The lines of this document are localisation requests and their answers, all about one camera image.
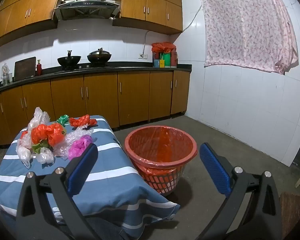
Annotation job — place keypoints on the small red bottle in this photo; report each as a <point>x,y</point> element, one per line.
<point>39,68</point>

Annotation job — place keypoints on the tall bubble wrap sheet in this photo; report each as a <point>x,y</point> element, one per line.
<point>38,118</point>

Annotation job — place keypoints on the wooden wall cabinets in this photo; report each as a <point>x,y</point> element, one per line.
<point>27,10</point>
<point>150,7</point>

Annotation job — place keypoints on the blue white striped tablecloth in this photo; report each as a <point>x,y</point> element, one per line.
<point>110,160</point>

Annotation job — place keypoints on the brown wooden board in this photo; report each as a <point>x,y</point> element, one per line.
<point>292,212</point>

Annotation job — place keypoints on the blue and yellow box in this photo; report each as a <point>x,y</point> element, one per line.
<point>158,63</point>

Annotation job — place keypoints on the pink floral curtain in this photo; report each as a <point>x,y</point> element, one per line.
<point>247,27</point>

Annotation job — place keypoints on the olive green plastic bag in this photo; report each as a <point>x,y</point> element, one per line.
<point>40,147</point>

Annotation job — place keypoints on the black gas hob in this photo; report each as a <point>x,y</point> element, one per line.
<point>90,68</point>

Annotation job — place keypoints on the dark wooden cutting board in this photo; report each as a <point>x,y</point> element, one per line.
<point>25,68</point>

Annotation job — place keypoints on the large orange plastic bag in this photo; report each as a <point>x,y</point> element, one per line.
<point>46,133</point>

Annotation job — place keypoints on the crumpled red plastic bag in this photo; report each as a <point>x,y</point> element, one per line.
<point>82,121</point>

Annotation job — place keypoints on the dark red bottle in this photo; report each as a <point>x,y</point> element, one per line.
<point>174,59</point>

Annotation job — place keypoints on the black wok with lid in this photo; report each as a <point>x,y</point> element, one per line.
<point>99,56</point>

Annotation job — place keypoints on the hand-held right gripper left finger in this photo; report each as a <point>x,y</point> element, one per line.
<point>82,167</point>

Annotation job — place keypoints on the red plastic mesh basket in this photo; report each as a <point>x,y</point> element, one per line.
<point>165,185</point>

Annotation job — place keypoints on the small green plastic bag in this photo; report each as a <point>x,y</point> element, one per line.
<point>63,120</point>

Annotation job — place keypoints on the black open wok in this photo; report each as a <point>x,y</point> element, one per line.
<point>68,61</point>

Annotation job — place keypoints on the white wall socket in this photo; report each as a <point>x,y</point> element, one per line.
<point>143,56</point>

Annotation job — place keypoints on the wooden base cabinets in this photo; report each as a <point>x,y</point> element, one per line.
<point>132,97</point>

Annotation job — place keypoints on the glass jar with plastic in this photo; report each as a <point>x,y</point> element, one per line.
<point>5,76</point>

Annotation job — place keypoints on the clear plastic bag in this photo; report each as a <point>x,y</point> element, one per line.
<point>23,153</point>
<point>45,156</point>

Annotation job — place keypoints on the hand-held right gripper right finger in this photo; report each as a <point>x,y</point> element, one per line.
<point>215,170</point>

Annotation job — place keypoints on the orange plastic bin liner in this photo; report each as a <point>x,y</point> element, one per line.
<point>162,145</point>

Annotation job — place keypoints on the pink plastic bag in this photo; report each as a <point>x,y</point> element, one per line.
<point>78,146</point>

